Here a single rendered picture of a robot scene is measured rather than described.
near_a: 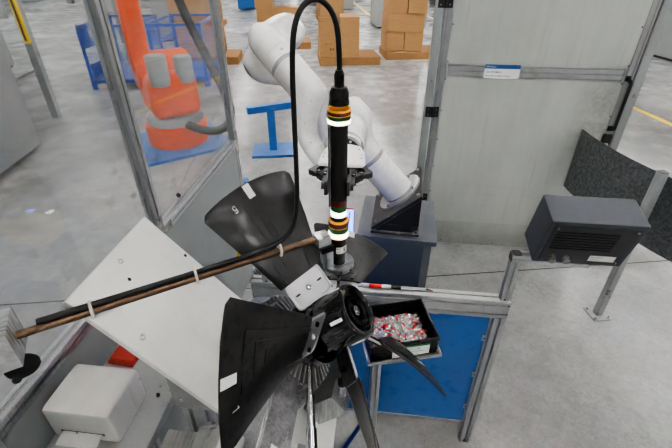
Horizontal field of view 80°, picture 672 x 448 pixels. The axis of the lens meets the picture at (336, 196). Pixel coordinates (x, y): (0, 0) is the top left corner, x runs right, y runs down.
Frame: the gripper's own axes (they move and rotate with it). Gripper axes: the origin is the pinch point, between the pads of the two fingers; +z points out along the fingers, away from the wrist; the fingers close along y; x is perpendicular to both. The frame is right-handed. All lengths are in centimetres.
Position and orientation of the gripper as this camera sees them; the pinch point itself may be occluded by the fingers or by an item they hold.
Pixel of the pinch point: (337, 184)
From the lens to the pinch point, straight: 81.0
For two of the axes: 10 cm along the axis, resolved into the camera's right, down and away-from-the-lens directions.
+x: 0.0, -8.6, -5.1
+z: -1.1, 5.0, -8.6
